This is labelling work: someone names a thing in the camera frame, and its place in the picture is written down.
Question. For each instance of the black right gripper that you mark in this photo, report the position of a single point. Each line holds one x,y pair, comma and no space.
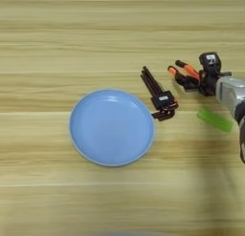
209,83

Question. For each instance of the orange and black pliers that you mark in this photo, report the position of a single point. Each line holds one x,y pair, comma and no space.
185,71

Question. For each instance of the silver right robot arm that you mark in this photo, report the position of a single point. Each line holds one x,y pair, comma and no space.
233,96

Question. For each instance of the black box with white label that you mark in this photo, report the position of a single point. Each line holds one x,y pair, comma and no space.
210,61

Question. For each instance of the green rectangular block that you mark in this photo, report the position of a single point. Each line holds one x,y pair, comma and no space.
215,120

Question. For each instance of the blue round plate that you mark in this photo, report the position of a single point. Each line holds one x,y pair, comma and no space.
111,127

